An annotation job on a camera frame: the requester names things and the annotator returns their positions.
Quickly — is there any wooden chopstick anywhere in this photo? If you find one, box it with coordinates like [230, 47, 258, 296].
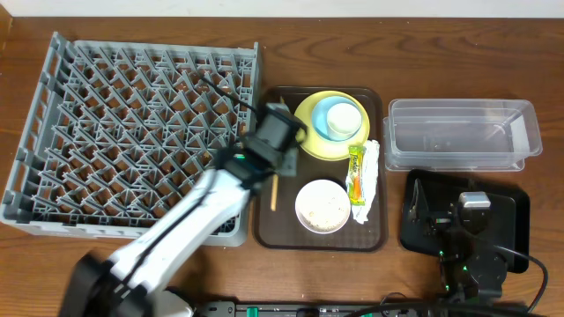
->
[270, 174, 278, 211]

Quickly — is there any white bowl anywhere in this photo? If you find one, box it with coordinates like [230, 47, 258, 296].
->
[294, 180, 351, 234]

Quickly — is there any white cup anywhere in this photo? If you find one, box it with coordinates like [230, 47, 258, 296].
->
[327, 103, 362, 140]

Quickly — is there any yellow green snack wrapper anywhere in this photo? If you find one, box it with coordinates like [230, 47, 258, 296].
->
[346, 145, 365, 205]

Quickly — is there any white napkin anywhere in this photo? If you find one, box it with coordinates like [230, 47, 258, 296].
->
[352, 140, 380, 225]

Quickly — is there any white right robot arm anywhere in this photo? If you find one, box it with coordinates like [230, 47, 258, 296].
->
[407, 180, 508, 303]

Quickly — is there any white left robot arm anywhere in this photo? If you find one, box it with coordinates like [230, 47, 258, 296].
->
[59, 104, 308, 316]

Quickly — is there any grey plastic dishwasher rack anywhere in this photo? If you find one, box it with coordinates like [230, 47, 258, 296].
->
[1, 33, 262, 239]

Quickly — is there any black plastic tray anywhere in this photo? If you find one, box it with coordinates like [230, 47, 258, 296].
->
[399, 170, 531, 256]

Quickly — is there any light blue bowl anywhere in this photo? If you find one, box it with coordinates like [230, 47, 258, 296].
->
[312, 96, 360, 142]

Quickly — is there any yellow plate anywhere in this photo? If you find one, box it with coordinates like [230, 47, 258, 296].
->
[293, 91, 370, 161]

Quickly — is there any brown plastic serving tray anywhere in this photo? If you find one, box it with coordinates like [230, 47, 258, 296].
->
[253, 86, 388, 252]

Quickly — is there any clear plastic bin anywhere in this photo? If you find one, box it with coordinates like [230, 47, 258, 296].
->
[383, 99, 543, 172]

